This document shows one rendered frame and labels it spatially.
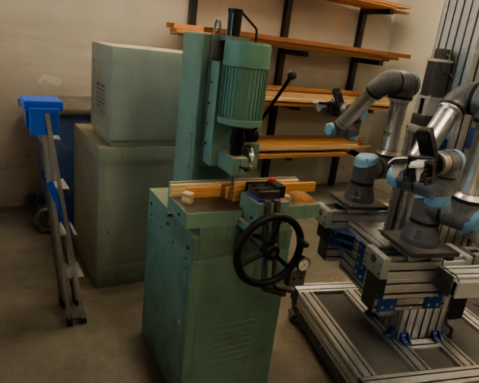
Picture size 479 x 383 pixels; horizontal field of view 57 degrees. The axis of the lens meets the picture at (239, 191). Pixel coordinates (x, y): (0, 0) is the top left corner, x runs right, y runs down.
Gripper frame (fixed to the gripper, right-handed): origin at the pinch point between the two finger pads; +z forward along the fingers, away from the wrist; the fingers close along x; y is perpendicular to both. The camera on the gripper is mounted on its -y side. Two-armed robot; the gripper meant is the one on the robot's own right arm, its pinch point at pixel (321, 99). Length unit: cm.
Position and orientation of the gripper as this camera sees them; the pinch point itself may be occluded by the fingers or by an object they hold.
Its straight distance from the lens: 275.8
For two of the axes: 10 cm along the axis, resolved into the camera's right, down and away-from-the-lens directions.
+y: 0.0, 9.3, 3.8
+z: -4.9, -3.3, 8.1
